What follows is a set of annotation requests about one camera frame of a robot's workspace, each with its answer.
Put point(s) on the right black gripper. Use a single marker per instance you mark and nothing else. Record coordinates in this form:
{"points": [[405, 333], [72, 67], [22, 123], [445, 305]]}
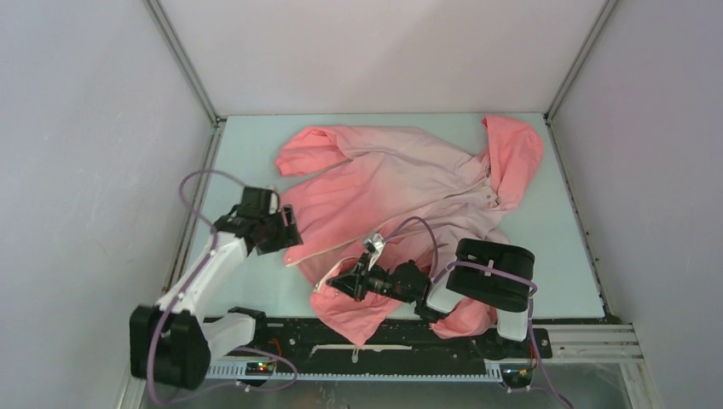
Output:
{"points": [[355, 282]]}

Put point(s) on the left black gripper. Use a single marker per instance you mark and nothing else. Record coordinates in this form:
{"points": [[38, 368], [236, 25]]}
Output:
{"points": [[288, 235]]}

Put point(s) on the pink zip-up hooded jacket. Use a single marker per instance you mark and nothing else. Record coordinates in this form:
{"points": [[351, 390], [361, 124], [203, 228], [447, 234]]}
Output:
{"points": [[421, 193]]}

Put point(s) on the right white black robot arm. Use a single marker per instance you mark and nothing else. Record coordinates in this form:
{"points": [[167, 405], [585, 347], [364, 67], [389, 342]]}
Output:
{"points": [[497, 275]]}

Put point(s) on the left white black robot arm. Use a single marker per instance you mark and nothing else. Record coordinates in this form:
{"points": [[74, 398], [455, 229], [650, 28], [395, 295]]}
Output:
{"points": [[173, 342]]}

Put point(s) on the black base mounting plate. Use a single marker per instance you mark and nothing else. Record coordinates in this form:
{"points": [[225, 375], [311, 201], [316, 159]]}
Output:
{"points": [[399, 350]]}

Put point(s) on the left circuit board with LEDs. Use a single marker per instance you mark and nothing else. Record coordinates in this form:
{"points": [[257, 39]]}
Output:
{"points": [[259, 369]]}

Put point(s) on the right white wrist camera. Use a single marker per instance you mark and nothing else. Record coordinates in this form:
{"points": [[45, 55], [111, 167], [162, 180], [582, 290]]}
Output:
{"points": [[374, 245]]}

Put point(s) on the right circuit board with wires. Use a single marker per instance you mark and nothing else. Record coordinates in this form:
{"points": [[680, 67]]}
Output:
{"points": [[516, 378]]}

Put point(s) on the aluminium frame rail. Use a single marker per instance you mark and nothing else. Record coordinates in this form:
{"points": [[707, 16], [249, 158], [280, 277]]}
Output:
{"points": [[598, 344]]}

